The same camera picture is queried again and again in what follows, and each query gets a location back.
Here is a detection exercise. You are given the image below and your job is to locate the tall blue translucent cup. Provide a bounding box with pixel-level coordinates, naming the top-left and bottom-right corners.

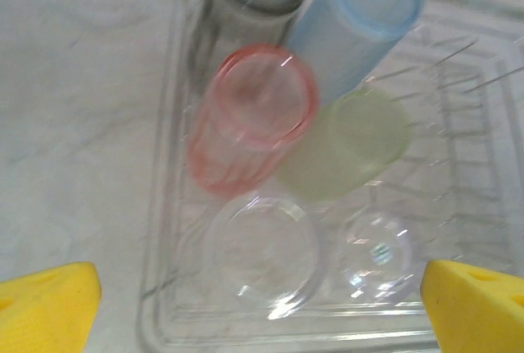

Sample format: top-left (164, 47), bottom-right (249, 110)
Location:
top-left (286, 0), bottom-right (425, 108)

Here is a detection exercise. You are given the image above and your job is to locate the dark grey translucent cup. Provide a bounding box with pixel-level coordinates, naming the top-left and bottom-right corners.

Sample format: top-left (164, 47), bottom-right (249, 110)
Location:
top-left (192, 0), bottom-right (308, 92)

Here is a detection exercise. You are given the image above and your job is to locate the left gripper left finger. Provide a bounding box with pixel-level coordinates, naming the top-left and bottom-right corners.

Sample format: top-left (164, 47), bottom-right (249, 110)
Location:
top-left (0, 261), bottom-right (102, 353)

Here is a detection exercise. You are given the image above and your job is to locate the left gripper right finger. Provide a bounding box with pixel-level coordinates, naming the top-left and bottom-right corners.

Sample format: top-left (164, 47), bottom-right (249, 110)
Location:
top-left (420, 258), bottom-right (524, 353)

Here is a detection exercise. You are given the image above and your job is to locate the clear plastic dish rack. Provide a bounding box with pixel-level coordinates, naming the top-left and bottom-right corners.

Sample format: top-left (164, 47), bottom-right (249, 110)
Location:
top-left (137, 0), bottom-right (524, 353)

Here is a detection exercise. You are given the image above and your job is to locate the small clear faceted cup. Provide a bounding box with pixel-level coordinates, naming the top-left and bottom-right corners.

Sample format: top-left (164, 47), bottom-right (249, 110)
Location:
top-left (331, 209), bottom-right (414, 305)

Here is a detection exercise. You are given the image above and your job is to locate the wide clear cup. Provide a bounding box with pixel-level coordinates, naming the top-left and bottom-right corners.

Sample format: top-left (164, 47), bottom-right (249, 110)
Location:
top-left (202, 192), bottom-right (320, 321)

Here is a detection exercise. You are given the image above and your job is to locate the pale green frosted cup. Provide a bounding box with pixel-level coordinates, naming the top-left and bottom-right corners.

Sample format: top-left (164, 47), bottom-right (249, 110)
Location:
top-left (273, 86), bottom-right (414, 202)

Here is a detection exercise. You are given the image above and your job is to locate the red translucent cup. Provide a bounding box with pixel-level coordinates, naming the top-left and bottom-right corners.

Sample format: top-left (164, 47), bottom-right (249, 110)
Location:
top-left (186, 43), bottom-right (320, 201)

